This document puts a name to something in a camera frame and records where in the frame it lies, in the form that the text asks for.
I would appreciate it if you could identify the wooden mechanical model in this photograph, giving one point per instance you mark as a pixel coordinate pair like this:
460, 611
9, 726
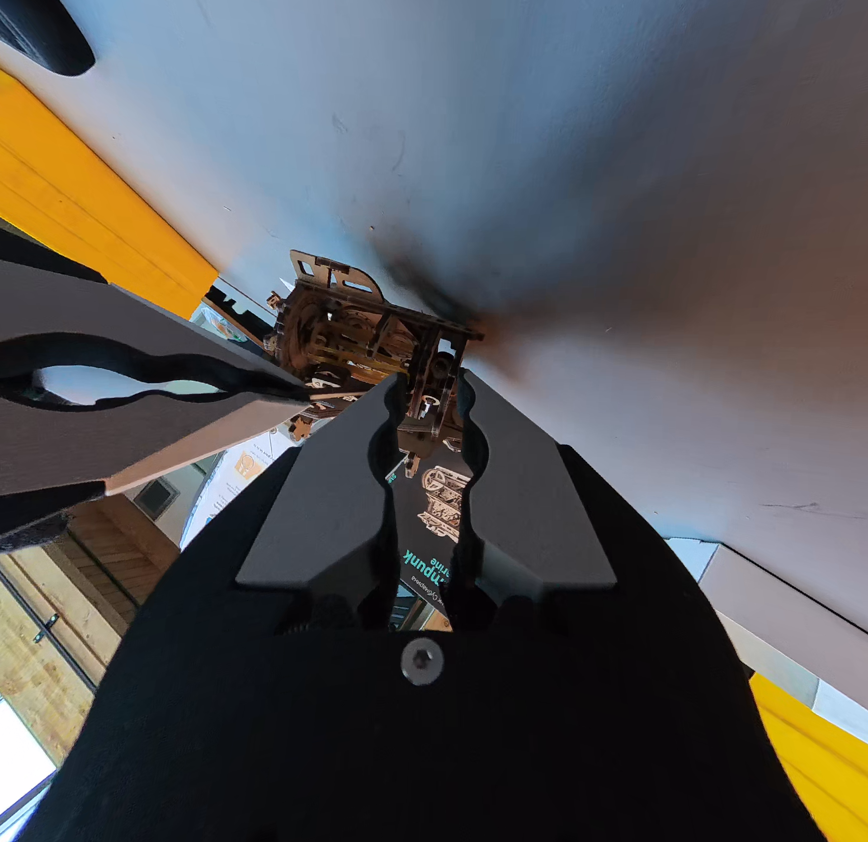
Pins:
339, 333

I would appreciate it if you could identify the white task instruction sheet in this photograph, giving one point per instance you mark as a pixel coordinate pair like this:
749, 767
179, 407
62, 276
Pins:
230, 476

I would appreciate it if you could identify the black padded wrist rest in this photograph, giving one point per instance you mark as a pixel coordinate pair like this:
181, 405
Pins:
41, 28

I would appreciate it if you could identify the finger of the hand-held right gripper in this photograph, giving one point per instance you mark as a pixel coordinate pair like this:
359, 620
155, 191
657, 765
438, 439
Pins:
102, 313
135, 442

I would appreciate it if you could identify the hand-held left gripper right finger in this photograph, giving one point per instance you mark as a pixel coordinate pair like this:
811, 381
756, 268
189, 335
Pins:
536, 516

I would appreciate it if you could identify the white desk panel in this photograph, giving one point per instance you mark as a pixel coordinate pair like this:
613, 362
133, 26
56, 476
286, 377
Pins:
780, 598

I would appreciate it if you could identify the dark window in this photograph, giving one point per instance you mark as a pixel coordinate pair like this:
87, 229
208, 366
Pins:
156, 497

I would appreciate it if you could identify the black model kit box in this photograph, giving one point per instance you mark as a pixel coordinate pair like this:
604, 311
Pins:
434, 516

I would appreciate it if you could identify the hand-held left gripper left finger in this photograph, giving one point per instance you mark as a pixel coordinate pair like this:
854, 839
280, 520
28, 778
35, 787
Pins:
319, 516

